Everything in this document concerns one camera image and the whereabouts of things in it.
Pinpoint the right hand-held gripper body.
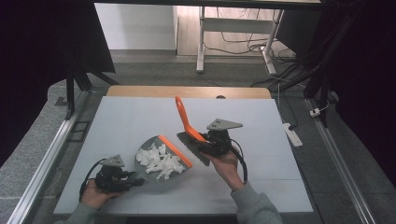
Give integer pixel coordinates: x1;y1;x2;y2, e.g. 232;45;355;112
196;118;244;159

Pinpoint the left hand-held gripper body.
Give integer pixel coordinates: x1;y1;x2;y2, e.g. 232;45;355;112
93;154;138;193

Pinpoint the orange-handled brush with grey bristles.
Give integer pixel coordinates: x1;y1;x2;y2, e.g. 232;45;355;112
174;95;212;167

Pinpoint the pile of white paper shreds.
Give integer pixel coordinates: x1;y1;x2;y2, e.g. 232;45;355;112
135;143;187;181

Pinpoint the grey dustpan with orange edge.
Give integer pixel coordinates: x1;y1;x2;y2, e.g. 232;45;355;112
134;134;194;184

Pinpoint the person's left hand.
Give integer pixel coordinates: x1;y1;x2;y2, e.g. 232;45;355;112
79;179;126;210

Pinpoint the person's right hand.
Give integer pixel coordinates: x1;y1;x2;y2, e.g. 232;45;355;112
208;147;246;192

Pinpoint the wooden desk top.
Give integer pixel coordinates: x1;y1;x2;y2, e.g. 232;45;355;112
106;85;273;100

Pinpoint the white power strip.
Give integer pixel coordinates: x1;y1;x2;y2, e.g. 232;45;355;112
282;122;304;148

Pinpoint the black metal stand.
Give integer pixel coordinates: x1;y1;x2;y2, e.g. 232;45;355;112
63;60;120;121
269;12;362;129

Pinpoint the black curtain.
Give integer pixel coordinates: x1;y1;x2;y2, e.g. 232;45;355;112
0;0;117;167
274;0;396;189

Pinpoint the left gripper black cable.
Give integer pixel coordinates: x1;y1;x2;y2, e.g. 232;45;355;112
78;157;108;202

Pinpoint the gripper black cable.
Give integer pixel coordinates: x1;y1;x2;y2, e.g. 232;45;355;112
78;157;108;202
228;137;249;184

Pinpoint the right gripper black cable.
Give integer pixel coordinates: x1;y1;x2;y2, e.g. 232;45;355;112
228;137;249;184

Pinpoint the aluminium floor rail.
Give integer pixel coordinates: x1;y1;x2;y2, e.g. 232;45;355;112
6;89;92;224
304;97;378;224

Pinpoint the tangle of black floor cables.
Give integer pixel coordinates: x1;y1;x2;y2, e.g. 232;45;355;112
204;8;302;64

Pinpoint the white desk frame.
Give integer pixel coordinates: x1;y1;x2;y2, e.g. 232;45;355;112
195;6;285;76

